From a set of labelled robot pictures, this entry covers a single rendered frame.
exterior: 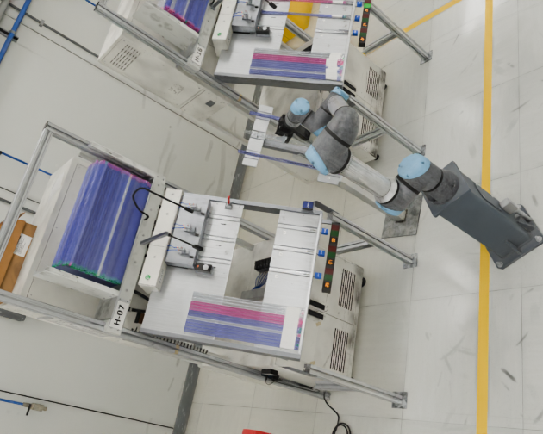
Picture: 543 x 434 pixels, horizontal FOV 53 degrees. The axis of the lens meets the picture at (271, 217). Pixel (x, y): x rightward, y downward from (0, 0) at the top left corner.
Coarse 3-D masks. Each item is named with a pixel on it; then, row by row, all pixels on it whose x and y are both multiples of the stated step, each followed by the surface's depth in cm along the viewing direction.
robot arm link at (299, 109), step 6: (294, 102) 229; (300, 102) 229; (306, 102) 229; (294, 108) 229; (300, 108) 228; (306, 108) 229; (288, 114) 236; (294, 114) 231; (300, 114) 229; (306, 114) 230; (294, 120) 235; (300, 120) 232
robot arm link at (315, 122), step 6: (318, 108) 231; (312, 114) 231; (318, 114) 230; (324, 114) 229; (306, 120) 231; (312, 120) 230; (318, 120) 230; (324, 120) 229; (330, 120) 231; (306, 126) 232; (312, 126) 231; (318, 126) 230; (324, 126) 230; (312, 132) 233; (318, 132) 231
